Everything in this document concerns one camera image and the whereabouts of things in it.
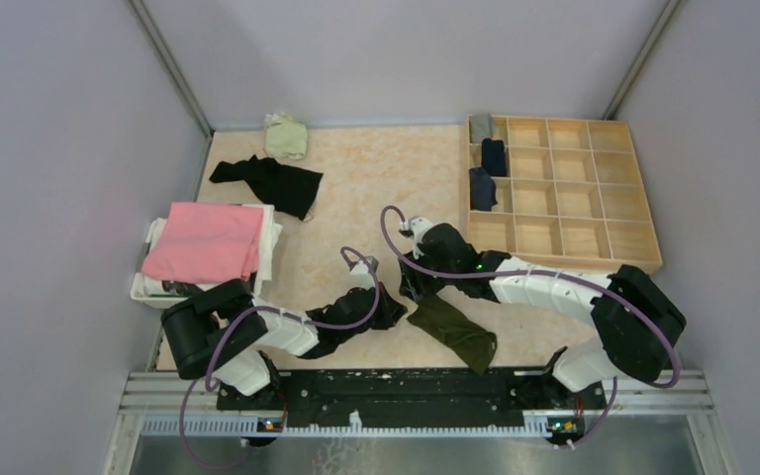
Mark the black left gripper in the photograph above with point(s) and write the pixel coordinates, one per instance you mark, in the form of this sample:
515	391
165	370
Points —
390	311

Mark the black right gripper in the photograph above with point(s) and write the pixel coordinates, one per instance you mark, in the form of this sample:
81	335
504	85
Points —
413	283

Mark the dark green underwear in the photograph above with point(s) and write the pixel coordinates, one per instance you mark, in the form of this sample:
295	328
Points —
473	344

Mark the navy underwear cream waistband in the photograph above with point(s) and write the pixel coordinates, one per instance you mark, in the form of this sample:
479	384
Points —
482	190

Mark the navy orange underwear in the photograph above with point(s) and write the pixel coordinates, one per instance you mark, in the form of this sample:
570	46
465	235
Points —
493	157

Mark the grey underwear white waistband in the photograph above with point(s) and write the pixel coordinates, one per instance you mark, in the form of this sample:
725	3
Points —
481	127

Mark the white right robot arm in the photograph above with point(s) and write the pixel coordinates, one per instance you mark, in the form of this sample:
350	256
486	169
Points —
635	323

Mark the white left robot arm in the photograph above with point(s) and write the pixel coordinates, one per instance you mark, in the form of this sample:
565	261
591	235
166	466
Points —
220	332

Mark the black underwear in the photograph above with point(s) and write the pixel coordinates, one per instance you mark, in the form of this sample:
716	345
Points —
288	189

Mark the light green underwear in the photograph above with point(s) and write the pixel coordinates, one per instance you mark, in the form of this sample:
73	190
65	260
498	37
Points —
285	137

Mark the white folded cloth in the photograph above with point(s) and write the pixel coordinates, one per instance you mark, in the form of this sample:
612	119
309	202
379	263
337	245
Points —
188	289

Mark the wooden compartment tray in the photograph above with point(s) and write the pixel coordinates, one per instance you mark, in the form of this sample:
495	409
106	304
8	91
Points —
574	196

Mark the pink folded cloth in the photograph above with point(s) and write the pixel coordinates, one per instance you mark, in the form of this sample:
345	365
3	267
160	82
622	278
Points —
206	243

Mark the white perforated plastic basket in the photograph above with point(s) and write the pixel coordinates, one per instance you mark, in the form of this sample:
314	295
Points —
151	293

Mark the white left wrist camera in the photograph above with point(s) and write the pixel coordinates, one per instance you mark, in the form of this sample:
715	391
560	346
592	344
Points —
363	273

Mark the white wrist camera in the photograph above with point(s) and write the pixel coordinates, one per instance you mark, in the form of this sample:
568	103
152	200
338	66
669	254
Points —
363	273
414	228

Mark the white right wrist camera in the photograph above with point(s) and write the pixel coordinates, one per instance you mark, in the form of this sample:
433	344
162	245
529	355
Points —
414	228

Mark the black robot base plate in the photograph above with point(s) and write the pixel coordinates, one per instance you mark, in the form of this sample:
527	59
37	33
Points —
413	397

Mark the aluminium frame rail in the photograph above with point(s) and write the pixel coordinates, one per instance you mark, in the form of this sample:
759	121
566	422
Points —
159	403

